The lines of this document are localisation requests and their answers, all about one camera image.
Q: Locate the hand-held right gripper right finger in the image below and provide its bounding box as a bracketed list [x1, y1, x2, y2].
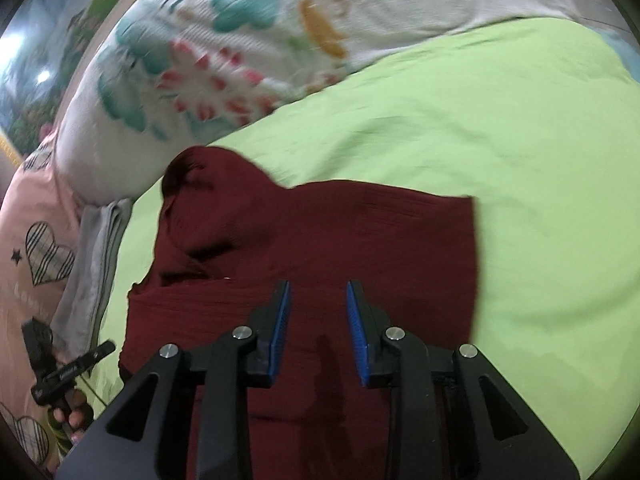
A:
[346, 280, 582, 480]

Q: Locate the floral white pillow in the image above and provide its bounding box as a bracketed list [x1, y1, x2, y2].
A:
[55, 0, 603, 207]

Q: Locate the grey folded cloth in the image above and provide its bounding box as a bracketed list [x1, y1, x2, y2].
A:
[50, 198, 134, 357]

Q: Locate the framed landscape wall picture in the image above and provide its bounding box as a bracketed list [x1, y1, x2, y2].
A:
[0, 0, 103, 166]

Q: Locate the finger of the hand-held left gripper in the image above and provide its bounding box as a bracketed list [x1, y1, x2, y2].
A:
[59, 340, 117, 380]

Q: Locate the dark red garment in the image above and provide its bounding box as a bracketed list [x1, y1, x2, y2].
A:
[117, 146, 482, 480]

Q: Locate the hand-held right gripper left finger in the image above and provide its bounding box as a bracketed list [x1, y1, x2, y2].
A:
[55, 280, 292, 480]

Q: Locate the person's left hand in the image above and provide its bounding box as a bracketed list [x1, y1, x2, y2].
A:
[49, 391, 95, 443]

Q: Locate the light green bedsheet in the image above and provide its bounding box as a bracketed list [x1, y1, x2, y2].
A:
[89, 17, 640, 480]

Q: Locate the pink heart print blanket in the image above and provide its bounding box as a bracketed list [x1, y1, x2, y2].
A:
[0, 130, 126, 477]

